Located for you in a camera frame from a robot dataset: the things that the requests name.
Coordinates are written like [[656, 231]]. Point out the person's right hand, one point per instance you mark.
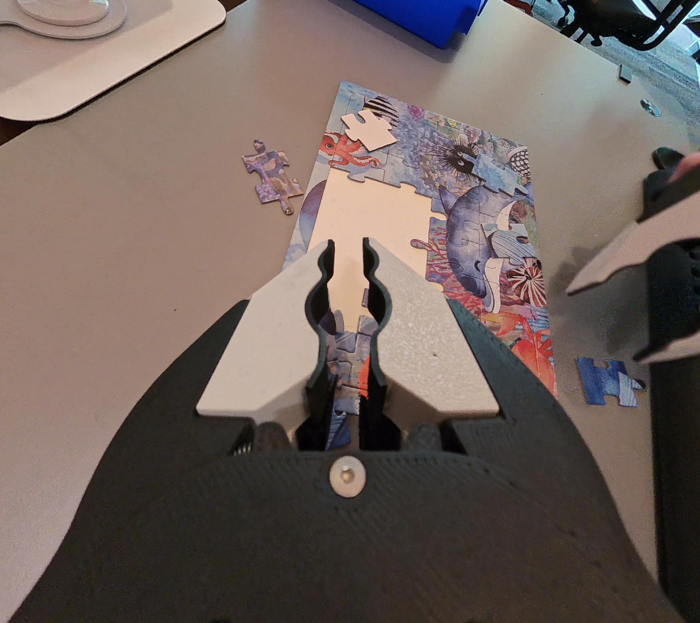
[[692, 166]]

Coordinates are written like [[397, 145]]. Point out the white puzzle piece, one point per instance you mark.
[[369, 130]]

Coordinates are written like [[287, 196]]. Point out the purple coral puzzle piece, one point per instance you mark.
[[270, 177]]

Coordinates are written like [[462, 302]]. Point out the dark blue striped puzzle piece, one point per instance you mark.
[[607, 382]]

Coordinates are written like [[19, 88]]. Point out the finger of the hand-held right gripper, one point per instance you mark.
[[645, 243], [675, 350]]

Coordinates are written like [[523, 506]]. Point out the sea animals jigsaw puzzle board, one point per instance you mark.
[[372, 218]]

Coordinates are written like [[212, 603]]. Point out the light blue coral puzzle piece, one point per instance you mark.
[[497, 174]]

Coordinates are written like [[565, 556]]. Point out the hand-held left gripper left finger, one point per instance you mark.
[[257, 360]]

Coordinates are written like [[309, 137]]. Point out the black perforated chair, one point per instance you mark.
[[678, 470]]

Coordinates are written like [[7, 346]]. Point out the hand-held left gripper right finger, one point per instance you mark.
[[432, 360]]

